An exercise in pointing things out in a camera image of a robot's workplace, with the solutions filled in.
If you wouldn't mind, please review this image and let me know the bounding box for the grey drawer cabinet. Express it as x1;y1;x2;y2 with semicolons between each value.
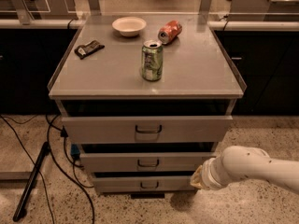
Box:
47;13;248;195

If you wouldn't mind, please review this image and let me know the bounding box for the grey bottom drawer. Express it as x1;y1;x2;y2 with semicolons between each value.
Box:
93;175;194;193

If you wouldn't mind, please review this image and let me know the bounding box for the green soda can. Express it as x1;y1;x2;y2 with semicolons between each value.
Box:
141;40;164;81

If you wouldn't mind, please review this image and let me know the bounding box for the orange soda can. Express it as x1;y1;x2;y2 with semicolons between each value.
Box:
158;21;182;45

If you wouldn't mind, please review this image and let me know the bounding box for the dark snack bag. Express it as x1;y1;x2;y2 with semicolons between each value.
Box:
74;40;105;60

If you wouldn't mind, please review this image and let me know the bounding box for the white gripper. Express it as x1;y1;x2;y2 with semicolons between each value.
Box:
190;158;224;190

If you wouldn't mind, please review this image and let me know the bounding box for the grey top drawer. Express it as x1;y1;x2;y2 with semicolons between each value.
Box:
63;116;233;144

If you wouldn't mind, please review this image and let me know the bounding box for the white bowl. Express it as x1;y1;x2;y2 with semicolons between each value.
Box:
112;17;147;37

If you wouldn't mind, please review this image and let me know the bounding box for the blue plug box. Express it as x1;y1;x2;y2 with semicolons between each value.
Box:
70;144;80;160

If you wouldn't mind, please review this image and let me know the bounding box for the white horizontal rail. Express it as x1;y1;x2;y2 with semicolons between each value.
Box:
0;20;299;32

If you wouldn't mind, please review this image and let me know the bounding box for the black floor cable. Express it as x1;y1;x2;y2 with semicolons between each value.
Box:
0;114;96;224

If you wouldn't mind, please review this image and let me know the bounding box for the grey drawer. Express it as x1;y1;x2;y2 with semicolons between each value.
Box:
63;116;233;144
80;152;216;173
93;175;194;193

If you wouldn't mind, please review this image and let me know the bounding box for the grey middle drawer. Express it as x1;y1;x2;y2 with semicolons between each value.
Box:
80;152;216;173

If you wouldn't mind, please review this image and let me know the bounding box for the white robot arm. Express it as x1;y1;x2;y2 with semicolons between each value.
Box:
190;146;299;194

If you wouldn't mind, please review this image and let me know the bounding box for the black bar on floor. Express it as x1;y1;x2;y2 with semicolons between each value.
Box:
13;142;50;222

